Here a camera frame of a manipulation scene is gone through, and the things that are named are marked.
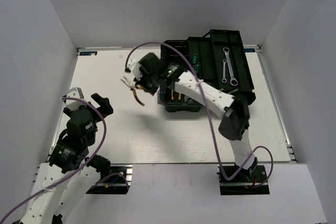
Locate yellow long-nose pliers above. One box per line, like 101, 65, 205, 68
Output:
120, 76, 145, 106

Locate green stubby screwdriver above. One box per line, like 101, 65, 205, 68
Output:
193, 64, 200, 74
192, 54, 199, 65

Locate black plastic toolbox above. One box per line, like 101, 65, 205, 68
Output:
166, 29, 256, 105

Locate small silver combination wrench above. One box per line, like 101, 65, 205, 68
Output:
222, 59, 227, 83

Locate large silver ratchet wrench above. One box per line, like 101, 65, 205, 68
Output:
223, 47, 238, 86

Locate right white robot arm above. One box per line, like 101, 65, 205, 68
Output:
128, 52, 258, 182

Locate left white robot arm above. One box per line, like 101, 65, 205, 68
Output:
17, 89, 113, 223

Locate blue label sticker left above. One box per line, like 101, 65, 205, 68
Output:
79, 51, 98, 56

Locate blue label sticker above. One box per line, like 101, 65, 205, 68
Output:
244, 48, 256, 52
79, 51, 98, 56

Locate blue label sticker right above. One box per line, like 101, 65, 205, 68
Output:
244, 48, 256, 52

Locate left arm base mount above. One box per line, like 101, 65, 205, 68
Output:
86, 164, 133, 195

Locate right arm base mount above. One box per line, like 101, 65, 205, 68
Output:
217, 165, 270, 196

